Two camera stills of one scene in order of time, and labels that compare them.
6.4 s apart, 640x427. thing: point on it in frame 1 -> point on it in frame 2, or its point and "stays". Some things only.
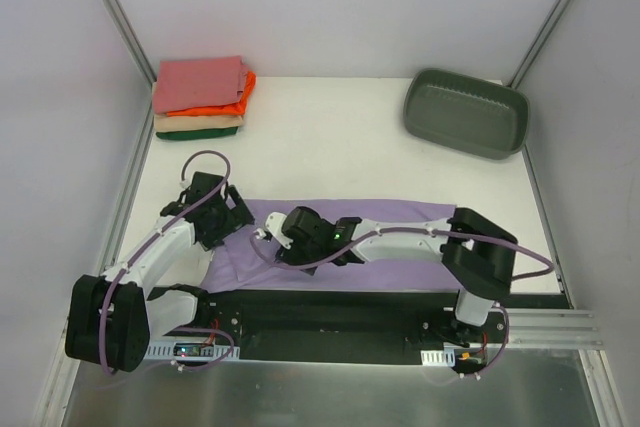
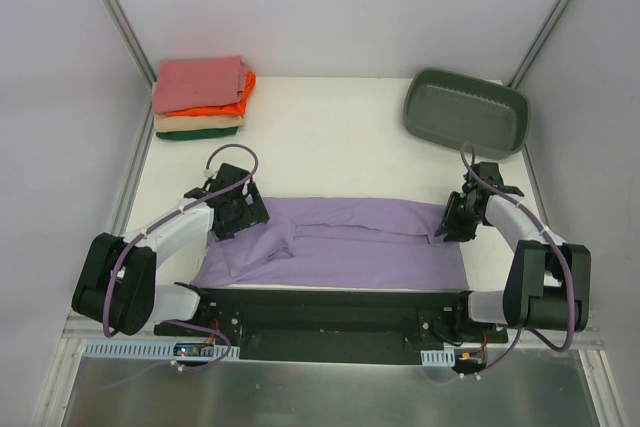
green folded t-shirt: (197, 133) stays
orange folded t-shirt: (237, 108) stays
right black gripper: (291, 245) -> (455, 223)
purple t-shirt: (252, 263) stays
